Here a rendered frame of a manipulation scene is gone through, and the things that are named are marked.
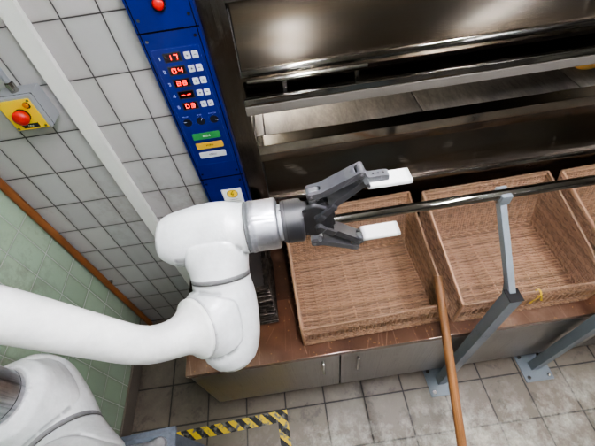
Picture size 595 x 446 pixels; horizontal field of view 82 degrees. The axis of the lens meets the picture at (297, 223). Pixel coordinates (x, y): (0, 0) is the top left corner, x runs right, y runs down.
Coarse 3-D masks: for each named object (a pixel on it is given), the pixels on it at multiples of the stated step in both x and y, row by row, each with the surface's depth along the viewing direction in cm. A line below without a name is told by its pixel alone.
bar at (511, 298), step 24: (480, 192) 99; (504, 192) 98; (528, 192) 99; (336, 216) 98; (360, 216) 98; (384, 216) 99; (504, 216) 101; (504, 240) 101; (504, 264) 103; (504, 288) 106; (504, 312) 107; (480, 336) 123; (576, 336) 141; (456, 360) 147; (528, 360) 177; (432, 384) 175
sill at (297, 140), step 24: (528, 96) 124; (552, 96) 123; (576, 96) 122; (384, 120) 123; (408, 120) 122; (432, 120) 121; (456, 120) 122; (480, 120) 124; (264, 144) 121; (288, 144) 122; (312, 144) 123
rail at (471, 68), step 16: (576, 48) 93; (592, 48) 92; (480, 64) 92; (496, 64) 92; (512, 64) 92; (528, 64) 93; (368, 80) 93; (384, 80) 92; (400, 80) 92; (416, 80) 93; (256, 96) 93; (272, 96) 92; (288, 96) 92; (304, 96) 92
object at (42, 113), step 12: (36, 84) 94; (0, 96) 91; (12, 96) 91; (24, 96) 91; (36, 96) 93; (0, 108) 92; (12, 108) 92; (24, 108) 93; (36, 108) 93; (48, 108) 97; (12, 120) 95; (36, 120) 96; (48, 120) 97
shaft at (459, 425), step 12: (444, 300) 123; (444, 312) 122; (444, 324) 121; (444, 336) 120; (444, 348) 120; (456, 384) 117; (456, 396) 116; (456, 408) 115; (456, 420) 115; (456, 432) 115
